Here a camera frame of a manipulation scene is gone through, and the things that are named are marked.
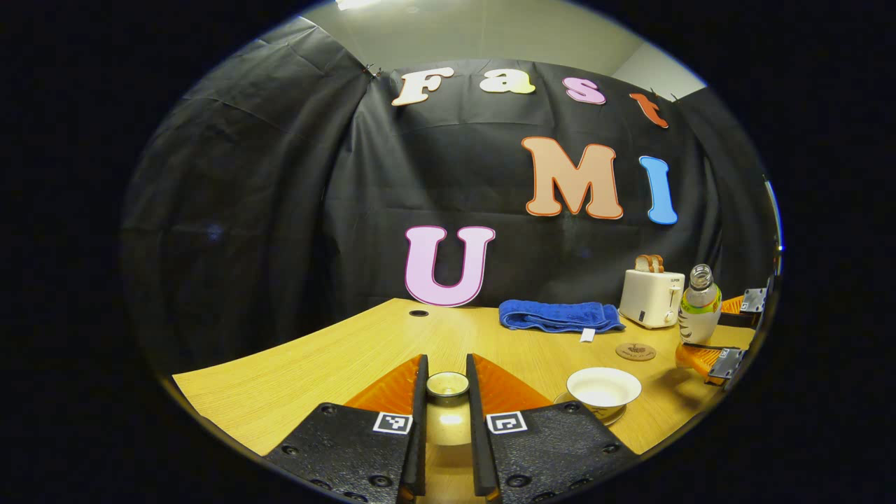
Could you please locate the black backdrop cloth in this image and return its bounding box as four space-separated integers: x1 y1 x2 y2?
119 15 779 379

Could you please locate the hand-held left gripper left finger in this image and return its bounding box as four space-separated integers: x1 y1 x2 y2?
262 353 429 504

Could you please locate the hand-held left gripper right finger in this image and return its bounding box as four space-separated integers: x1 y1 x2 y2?
465 353 639 504

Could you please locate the plastic water bottle orange drink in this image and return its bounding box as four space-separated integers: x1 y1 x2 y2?
678 264 723 347

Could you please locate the teacup lid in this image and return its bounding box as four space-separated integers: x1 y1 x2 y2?
425 371 471 449

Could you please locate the cream white toaster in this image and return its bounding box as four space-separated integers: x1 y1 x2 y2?
619 269 686 330

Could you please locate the white teacup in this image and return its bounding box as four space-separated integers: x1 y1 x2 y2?
566 367 643 412

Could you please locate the blue folded towel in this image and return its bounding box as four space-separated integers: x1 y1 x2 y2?
498 300 626 342

